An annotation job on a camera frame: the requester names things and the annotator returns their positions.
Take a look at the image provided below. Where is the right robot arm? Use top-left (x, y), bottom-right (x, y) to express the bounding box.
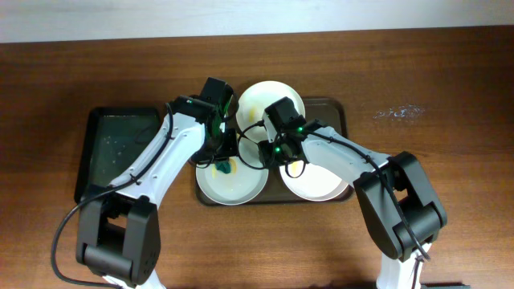
top-left (259, 97), bottom-right (447, 288)

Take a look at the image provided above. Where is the black water tray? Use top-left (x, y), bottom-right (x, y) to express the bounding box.
top-left (74, 107), bottom-right (161, 202)

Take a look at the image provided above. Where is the green and yellow sponge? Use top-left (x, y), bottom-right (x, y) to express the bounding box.
top-left (214, 158), bottom-right (232, 174)

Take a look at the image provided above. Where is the white plate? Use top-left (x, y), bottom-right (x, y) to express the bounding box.
top-left (195, 157), bottom-right (269, 206)
top-left (236, 80), bottom-right (305, 131)
top-left (279, 161), bottom-right (349, 201)

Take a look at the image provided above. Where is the brown serving tray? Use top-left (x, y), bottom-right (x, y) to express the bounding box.
top-left (195, 98), bottom-right (353, 207)

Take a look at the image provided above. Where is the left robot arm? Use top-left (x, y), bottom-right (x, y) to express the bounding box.
top-left (75, 77), bottom-right (236, 288)

